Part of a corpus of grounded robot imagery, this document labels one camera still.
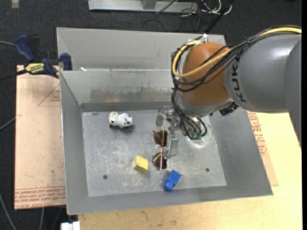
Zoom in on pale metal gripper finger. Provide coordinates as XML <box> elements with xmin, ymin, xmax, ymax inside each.
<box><xmin>155</xmin><ymin>107</ymin><xmax>173</xmax><ymax>127</ymax></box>
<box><xmin>167</xmin><ymin>127</ymin><xmax>179</xmax><ymax>159</ymax></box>

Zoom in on brown lens sunglasses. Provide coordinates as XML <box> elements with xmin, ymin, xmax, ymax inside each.
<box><xmin>152</xmin><ymin>127</ymin><xmax>169</xmax><ymax>171</ymax></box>

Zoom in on clear glass cup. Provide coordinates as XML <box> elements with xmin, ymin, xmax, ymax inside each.
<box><xmin>189</xmin><ymin>123</ymin><xmax>214</xmax><ymax>149</ymax></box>

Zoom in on blue plastic block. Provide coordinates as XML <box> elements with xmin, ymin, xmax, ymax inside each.
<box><xmin>163</xmin><ymin>169</ymin><xmax>182</xmax><ymax>192</ymax></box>

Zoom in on yellow sponge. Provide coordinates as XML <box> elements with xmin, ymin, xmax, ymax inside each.
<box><xmin>132</xmin><ymin>155</ymin><xmax>149</xmax><ymax>174</ymax></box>

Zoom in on white toy animal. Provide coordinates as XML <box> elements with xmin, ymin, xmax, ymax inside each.
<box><xmin>107</xmin><ymin>111</ymin><xmax>134</xmax><ymax>129</ymax></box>

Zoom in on grey metal bin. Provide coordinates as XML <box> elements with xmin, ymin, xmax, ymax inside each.
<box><xmin>56</xmin><ymin>27</ymin><xmax>274</xmax><ymax>216</ymax></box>

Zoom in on brown cardboard board, red print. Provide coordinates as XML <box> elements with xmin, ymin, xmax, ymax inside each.
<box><xmin>14</xmin><ymin>65</ymin><xmax>279</xmax><ymax>211</ymax></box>

